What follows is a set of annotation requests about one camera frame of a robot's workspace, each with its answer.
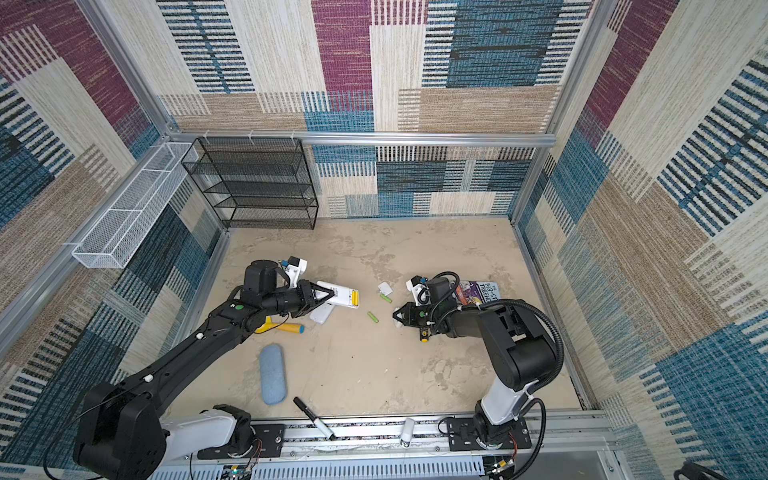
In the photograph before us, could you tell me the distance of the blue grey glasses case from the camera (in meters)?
0.80

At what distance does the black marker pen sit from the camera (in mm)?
756

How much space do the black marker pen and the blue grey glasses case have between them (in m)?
0.04

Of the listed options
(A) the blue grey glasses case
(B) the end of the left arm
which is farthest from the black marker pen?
(B) the end of the left arm
